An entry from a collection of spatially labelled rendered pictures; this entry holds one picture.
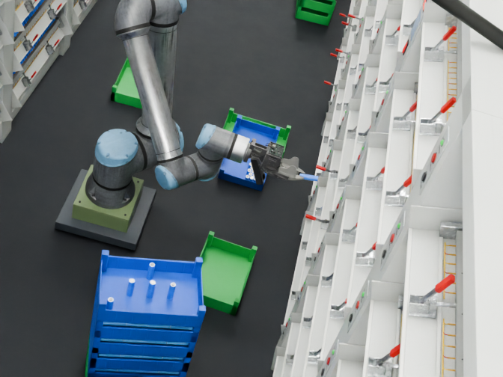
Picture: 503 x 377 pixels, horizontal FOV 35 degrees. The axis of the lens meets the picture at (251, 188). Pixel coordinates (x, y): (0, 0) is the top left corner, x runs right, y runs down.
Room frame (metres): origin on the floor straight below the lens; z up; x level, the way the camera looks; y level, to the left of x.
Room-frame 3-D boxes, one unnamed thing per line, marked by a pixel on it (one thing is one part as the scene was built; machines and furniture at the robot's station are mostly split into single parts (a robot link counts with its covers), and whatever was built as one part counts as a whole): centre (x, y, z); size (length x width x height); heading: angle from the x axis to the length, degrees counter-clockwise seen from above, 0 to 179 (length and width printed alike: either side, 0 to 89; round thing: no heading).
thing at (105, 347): (1.47, 0.19, 0.36); 0.30 x 0.20 x 0.08; 108
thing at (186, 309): (1.47, 0.19, 0.52); 0.30 x 0.20 x 0.08; 108
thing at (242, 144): (2.07, 0.07, 0.63); 0.10 x 0.05 x 0.09; 0
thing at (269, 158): (2.07, -0.01, 0.63); 0.12 x 0.08 x 0.09; 90
